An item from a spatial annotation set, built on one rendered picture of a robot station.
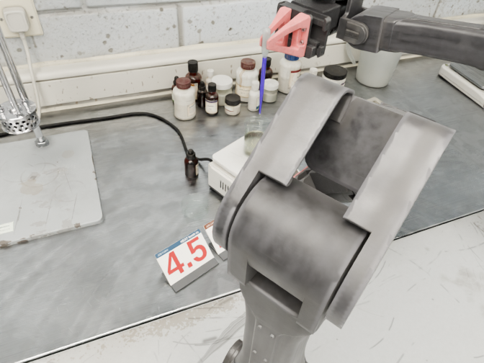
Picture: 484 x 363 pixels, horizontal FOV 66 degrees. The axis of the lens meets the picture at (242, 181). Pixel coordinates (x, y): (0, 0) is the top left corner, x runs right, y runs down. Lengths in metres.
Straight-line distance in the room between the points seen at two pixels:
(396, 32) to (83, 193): 0.64
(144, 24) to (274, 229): 0.89
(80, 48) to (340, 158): 0.88
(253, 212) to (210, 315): 0.43
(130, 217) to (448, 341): 0.59
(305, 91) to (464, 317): 0.58
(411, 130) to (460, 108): 1.06
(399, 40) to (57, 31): 0.75
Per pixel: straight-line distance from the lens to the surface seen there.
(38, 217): 0.79
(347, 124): 0.25
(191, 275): 0.66
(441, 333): 0.71
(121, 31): 1.05
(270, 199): 0.21
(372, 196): 0.20
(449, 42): 0.67
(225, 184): 0.73
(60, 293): 0.69
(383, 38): 0.69
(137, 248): 0.71
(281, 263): 0.21
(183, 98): 0.95
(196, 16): 1.07
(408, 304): 0.71
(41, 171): 0.89
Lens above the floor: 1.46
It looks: 44 degrees down
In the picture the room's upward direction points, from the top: 5 degrees clockwise
